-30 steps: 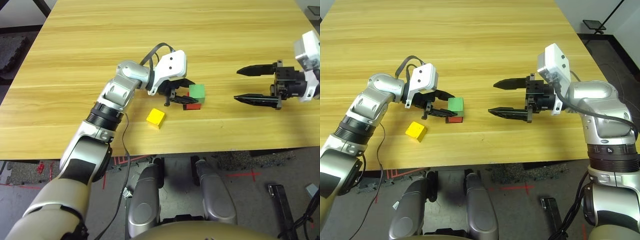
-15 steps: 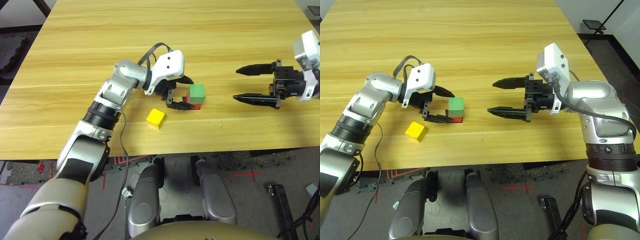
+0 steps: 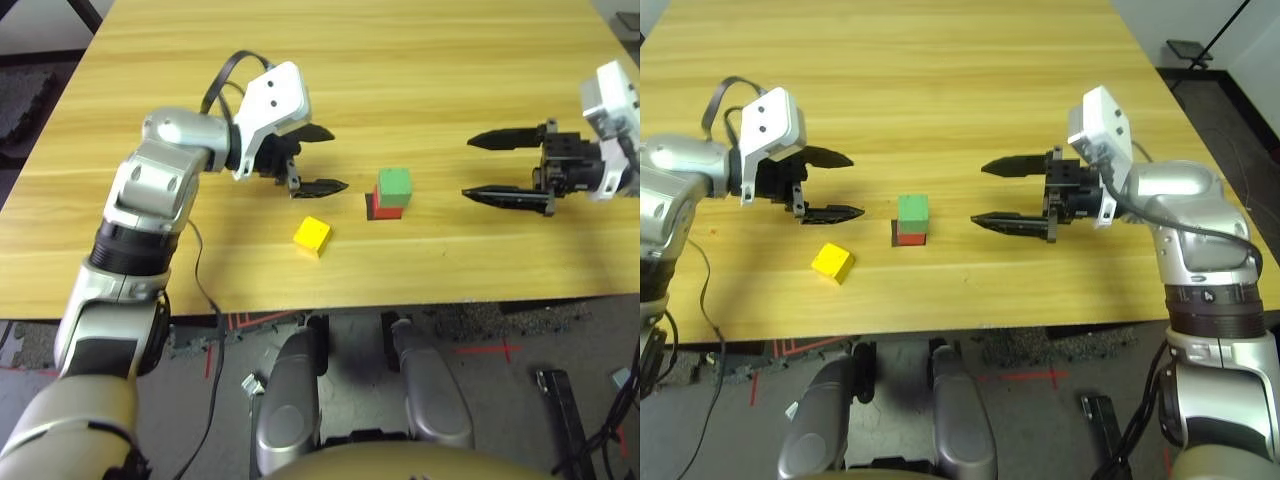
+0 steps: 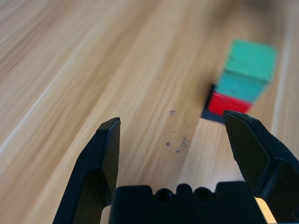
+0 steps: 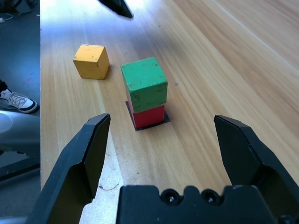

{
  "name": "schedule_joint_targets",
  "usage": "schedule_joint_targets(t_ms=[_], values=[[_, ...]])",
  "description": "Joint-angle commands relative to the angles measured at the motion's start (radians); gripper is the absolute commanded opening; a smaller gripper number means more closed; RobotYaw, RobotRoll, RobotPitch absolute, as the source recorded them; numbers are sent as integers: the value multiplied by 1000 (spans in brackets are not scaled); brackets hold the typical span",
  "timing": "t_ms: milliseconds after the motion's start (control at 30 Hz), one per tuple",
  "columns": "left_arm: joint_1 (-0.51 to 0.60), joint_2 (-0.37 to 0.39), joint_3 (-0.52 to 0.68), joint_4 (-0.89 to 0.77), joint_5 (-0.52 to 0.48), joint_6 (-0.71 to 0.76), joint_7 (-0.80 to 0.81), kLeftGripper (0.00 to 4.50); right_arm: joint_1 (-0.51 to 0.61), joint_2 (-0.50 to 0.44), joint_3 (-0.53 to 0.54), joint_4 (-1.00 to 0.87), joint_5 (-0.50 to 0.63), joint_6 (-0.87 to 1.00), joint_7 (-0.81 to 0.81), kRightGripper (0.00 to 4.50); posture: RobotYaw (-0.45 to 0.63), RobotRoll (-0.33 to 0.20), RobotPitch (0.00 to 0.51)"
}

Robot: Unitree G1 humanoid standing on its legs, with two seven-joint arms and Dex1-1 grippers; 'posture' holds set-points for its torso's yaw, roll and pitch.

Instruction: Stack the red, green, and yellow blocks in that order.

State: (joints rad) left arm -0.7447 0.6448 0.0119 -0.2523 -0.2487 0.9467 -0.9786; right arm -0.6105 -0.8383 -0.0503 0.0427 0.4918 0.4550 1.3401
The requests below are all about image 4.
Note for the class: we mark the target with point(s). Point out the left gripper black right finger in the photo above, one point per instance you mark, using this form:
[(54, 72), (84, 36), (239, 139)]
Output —
[(257, 151)]

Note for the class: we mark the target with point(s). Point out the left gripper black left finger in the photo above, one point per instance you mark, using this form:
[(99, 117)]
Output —
[(93, 163)]

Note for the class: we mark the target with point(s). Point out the red wooden block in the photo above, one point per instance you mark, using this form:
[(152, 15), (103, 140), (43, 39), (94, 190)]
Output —
[(226, 106)]

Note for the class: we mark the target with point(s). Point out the green wooden block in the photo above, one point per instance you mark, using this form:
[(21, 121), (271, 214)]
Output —
[(247, 65)]

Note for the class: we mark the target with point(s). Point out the black square marker patch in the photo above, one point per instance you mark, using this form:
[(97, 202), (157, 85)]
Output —
[(210, 117)]

